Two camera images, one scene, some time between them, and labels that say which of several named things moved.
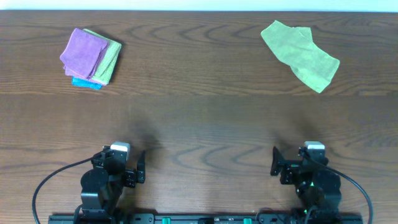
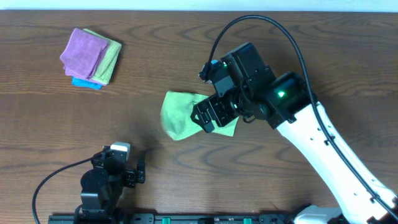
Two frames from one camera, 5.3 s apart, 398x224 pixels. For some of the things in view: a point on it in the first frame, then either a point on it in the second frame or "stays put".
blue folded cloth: [81, 82] stays put
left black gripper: [132, 177] stays put
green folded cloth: [102, 73] stays put
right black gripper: [286, 173] to [214, 110]
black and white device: [205, 218] stays put
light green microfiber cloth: [313, 65] to [176, 108]
